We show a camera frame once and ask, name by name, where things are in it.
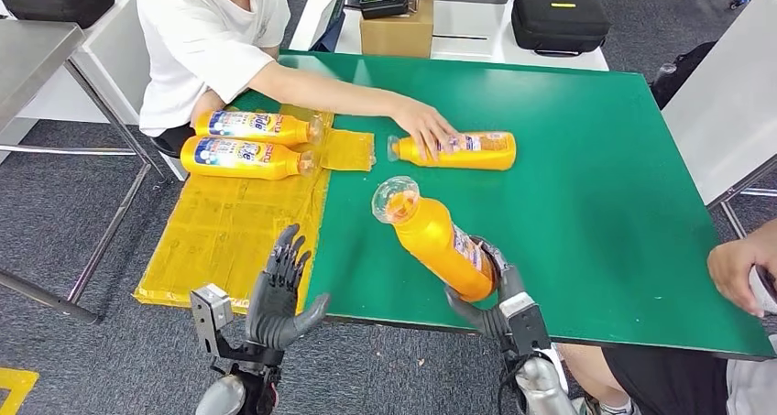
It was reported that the person's right hand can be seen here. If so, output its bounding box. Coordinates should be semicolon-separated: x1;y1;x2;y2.
706;237;772;320

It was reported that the person's left hand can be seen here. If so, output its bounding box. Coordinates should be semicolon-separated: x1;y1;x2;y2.
391;95;463;161

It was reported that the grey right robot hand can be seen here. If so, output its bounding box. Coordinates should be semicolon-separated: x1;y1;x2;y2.
444;235;526;341

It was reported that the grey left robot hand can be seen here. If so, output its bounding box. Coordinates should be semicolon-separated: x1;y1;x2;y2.
244;224;331;352

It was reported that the white and black handheld device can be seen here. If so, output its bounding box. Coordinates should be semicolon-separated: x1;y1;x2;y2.
748;265;777;316

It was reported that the yellow detergent bottle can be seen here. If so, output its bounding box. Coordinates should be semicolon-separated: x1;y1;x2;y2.
180;136;318;181
371;176;500;304
387;131;518;172
193;109;324;147

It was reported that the yellow taped cardboard mat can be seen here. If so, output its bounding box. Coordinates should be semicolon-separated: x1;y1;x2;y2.
133;104;378;315

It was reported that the brown cardboard box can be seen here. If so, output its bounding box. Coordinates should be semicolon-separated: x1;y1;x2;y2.
359;0;435;59

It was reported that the person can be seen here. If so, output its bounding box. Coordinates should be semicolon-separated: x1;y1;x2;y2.
558;217;777;415
136;0;463;161

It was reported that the green table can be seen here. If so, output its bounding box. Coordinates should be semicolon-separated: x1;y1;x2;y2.
227;49;777;362

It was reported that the black carry case yellow tag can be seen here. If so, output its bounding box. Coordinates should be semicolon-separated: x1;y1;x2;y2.
0;0;116;30
511;0;611;57

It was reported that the black backpack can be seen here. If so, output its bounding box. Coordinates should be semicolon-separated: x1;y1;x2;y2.
649;40;717;111

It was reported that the white side table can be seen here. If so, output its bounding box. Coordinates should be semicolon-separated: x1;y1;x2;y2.
16;0;195;183

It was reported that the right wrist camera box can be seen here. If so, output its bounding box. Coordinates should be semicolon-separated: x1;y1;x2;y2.
498;290;553;355

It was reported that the grey metal frame table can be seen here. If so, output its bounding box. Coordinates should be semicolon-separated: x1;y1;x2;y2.
0;22;172;327
660;0;777;244

